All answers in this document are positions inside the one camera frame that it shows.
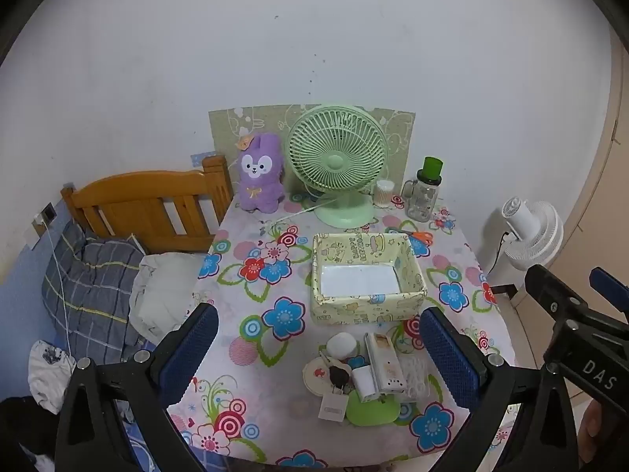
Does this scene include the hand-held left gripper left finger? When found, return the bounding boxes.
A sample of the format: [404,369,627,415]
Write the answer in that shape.
[55,302,219,472]

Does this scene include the black car key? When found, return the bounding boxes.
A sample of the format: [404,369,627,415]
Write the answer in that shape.
[319,354,352,395]

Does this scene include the white thin cable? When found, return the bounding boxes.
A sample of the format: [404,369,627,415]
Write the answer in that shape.
[35,216,77,357]

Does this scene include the grey plaid pillow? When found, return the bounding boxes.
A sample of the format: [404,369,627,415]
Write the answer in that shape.
[42,219,148,369]

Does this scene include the green rounded case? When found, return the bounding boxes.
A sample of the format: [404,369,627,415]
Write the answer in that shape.
[346,396,401,426]

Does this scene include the person's right hand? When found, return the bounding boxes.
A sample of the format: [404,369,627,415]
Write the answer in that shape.
[576,397,606,470]

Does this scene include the yellow printed storage box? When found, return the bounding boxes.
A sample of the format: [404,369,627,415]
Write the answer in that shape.
[309,232,427,326]

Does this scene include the wooden bed headboard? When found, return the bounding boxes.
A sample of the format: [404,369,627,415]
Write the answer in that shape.
[61,155,234,254]

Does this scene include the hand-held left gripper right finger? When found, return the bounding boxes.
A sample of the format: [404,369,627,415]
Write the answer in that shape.
[419,306,581,472]

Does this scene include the glass jar with green lid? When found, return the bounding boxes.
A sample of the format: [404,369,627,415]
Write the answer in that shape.
[400,156,443,223]

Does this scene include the white standing fan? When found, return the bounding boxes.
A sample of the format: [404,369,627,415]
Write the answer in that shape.
[484,197,565,286]

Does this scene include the white fan power cable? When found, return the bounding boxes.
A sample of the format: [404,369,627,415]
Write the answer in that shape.
[260,194,341,234]

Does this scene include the white pillow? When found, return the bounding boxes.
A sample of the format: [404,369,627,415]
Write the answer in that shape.
[129,252,210,345]

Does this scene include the floral tablecloth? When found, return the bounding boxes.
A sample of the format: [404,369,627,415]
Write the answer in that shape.
[164,192,517,468]

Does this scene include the white long rectangular device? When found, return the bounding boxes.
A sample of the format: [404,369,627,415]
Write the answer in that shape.
[364,332,408,394]

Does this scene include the round cream tin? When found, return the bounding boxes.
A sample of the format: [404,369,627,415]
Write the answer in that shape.
[302,356,345,396]

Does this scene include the white charger with grey label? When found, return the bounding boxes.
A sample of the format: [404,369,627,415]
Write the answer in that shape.
[318,386,349,422]

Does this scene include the black cloth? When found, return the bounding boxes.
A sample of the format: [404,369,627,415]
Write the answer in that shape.
[0,396,64,472]

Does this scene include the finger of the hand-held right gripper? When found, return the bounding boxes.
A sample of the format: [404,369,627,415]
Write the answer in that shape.
[525,264,629,342]
[590,267,629,313]

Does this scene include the black fan cable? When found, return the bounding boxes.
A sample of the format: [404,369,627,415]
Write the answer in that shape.
[490,230,509,276]

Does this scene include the purple plush toy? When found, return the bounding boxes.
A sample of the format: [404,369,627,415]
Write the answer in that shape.
[237,133,286,214]

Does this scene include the white patterned cloth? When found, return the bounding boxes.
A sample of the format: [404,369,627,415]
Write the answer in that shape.
[27,340,77,414]

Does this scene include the beige wooden door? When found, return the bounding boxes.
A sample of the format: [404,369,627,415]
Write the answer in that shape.
[560,24,629,315]

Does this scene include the orange handled scissors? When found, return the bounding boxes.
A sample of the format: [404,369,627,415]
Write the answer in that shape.
[400,229,434,247]

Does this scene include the green desk fan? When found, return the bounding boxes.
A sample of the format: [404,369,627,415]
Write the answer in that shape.
[285,104,389,229]

